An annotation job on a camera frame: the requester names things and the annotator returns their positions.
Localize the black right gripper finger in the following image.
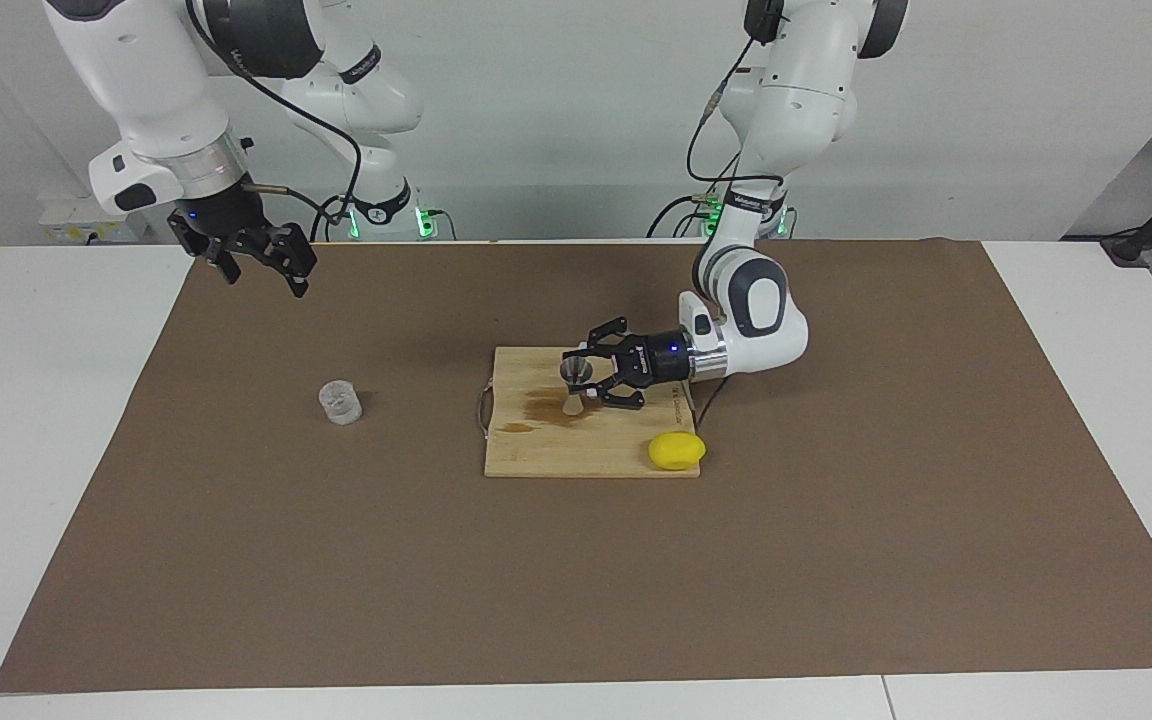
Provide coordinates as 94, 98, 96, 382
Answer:
256, 225, 319, 299
168, 212, 242, 286

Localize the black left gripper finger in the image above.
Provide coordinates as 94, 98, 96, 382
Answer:
563, 317, 637, 362
586, 372, 649, 411

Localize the metal double jigger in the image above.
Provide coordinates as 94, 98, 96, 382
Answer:
560, 360, 597, 417

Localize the yellow lemon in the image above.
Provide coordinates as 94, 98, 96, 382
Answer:
648, 431, 708, 472

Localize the wooden cutting board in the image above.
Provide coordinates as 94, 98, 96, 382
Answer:
476, 347, 702, 479

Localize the white power strip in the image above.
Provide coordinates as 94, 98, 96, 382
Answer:
39, 195, 150, 244

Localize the brown table mat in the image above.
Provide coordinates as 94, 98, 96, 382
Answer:
0, 240, 1152, 693

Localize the black right base cable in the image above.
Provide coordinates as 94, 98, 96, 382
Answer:
310, 195, 357, 241

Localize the black base cable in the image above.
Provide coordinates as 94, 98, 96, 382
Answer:
646, 190, 727, 239
310, 195, 357, 241

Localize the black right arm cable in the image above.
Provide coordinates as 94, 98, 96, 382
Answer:
186, 0, 363, 229

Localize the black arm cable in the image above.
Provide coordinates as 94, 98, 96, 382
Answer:
686, 40, 787, 193
186, 0, 363, 229

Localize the black left base cable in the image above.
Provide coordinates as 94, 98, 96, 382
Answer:
646, 190, 727, 239

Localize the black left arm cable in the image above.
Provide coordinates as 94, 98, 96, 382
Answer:
686, 40, 787, 193

